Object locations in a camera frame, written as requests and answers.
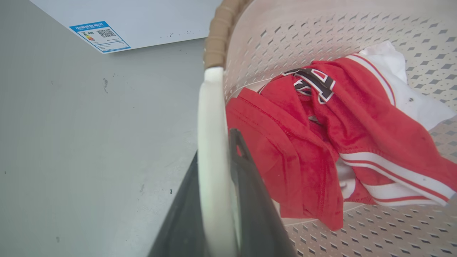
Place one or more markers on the blue energy label sticker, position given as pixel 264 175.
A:
pixel 100 36

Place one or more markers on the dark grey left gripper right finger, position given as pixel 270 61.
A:
pixel 255 214

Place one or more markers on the red jersey with white stripes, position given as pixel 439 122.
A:
pixel 303 150

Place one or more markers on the white perforated plastic laundry basket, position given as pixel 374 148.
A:
pixel 278 39

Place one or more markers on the white washing machine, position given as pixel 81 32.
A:
pixel 153 18

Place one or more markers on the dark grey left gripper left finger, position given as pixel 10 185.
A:
pixel 180 225

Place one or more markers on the white cloth garment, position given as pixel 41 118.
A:
pixel 414 96

